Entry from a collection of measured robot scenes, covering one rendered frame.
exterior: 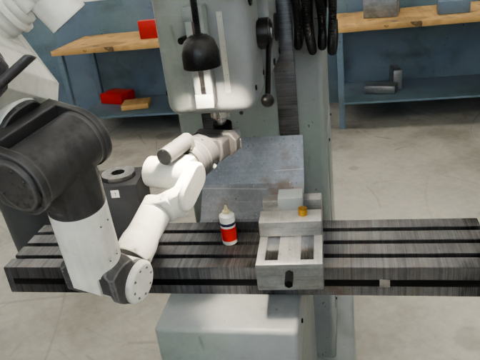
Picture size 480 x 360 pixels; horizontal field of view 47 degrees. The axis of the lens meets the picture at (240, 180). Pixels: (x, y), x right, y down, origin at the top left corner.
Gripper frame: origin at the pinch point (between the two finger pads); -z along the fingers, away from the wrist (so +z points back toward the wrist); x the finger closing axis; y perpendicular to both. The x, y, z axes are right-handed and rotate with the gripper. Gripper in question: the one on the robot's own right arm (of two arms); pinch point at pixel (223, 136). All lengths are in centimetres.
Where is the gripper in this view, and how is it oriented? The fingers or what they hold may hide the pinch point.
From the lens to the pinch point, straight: 132.3
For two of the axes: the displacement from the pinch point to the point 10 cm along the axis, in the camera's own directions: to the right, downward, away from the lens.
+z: -4.1, 4.2, -8.1
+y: 1.1, 9.1, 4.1
